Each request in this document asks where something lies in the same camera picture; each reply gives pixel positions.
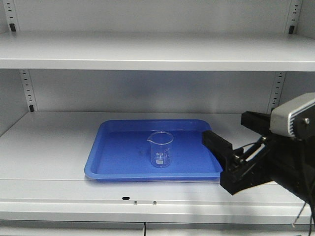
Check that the lower cabinet shelf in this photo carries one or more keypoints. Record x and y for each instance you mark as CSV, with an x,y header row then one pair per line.
x,y
42,159

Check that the clear glass beaker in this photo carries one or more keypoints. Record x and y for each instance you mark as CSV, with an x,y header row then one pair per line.
x,y
160,148

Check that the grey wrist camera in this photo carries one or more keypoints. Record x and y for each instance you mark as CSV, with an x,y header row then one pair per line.
x,y
295,118

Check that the blue plastic tray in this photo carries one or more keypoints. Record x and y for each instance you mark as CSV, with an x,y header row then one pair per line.
x,y
149,149

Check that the cabinet shelf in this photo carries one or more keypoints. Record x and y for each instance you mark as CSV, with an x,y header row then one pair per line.
x,y
156,51
42,159

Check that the upper cabinet shelf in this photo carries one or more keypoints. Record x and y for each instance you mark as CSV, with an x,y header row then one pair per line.
x,y
156,51

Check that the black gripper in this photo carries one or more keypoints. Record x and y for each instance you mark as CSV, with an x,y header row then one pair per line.
x,y
286,161

